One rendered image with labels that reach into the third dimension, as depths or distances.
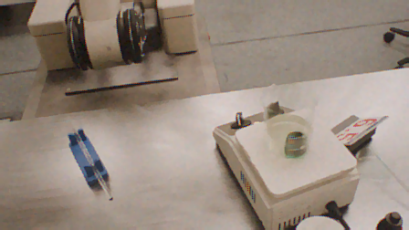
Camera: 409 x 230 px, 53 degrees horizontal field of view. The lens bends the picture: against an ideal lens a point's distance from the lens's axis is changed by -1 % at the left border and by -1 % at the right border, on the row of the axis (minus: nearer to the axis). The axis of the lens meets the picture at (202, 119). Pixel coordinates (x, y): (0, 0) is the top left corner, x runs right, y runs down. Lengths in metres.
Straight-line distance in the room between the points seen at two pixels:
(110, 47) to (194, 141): 0.63
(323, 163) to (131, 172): 0.29
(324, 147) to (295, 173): 0.06
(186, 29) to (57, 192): 0.97
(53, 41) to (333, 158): 1.20
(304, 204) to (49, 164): 0.41
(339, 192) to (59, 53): 1.23
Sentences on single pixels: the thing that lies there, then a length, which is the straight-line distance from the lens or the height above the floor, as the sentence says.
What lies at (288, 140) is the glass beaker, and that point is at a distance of 0.49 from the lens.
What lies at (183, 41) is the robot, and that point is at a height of 0.43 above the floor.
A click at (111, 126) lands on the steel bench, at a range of 0.73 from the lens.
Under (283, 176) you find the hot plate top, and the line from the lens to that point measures 0.51.
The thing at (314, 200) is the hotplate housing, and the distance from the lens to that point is 0.53.
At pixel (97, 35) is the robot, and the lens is 1.24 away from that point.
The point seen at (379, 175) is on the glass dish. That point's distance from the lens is 0.62.
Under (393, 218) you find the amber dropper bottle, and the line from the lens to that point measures 0.52.
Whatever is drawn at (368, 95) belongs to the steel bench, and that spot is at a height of 0.75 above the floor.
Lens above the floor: 1.23
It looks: 43 degrees down
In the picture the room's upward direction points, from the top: 6 degrees counter-clockwise
